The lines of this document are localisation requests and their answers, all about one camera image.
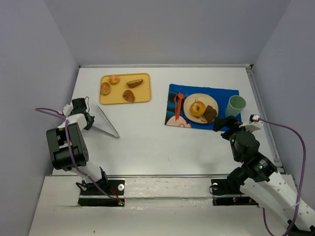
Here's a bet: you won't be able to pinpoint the orange plastic fork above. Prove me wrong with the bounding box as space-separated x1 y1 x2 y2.
177 93 185 120

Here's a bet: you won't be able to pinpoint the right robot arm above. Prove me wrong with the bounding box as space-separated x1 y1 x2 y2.
209 115 315 236

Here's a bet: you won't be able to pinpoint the green plastic cup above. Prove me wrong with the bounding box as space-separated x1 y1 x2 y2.
225 95 247 117

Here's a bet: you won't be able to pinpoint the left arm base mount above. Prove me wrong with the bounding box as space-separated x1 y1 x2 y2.
76 178 125 207

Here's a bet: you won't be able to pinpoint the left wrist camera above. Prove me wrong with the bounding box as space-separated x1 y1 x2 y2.
62 104 73 117

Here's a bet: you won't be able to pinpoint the beige patterned plate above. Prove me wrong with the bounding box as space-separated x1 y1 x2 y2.
183 93 219 124

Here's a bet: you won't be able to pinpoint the yellow plastic tray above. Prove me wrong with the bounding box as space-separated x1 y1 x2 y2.
99 73 151 105

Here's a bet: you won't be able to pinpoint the orange plastic spoon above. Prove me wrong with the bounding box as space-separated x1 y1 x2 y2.
174 94 178 121

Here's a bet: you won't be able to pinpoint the blue printed placemat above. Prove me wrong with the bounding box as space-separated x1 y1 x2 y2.
165 84 239 130

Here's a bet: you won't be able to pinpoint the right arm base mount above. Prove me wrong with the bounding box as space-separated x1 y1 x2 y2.
208 178 258 207

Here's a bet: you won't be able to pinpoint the brown bread wedge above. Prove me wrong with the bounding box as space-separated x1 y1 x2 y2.
126 79 143 89

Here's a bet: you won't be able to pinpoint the brown chocolate croissant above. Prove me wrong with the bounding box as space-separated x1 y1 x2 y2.
203 105 217 123

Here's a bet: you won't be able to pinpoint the sugared round bun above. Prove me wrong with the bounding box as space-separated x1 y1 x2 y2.
100 82 111 95

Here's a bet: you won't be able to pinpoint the metal serving tongs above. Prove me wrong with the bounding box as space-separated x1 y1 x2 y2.
90 102 120 139

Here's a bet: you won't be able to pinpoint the purple cable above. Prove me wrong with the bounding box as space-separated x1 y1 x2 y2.
34 107 124 205
255 118 307 236

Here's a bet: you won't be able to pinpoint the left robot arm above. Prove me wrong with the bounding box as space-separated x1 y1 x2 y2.
46 98 109 188

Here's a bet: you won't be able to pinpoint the small brown bread roll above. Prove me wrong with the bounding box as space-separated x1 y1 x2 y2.
123 89 135 103

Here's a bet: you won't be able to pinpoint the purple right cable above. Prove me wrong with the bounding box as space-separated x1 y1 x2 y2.
255 118 307 236

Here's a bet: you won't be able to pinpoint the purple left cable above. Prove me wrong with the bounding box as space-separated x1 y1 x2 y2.
34 107 124 205

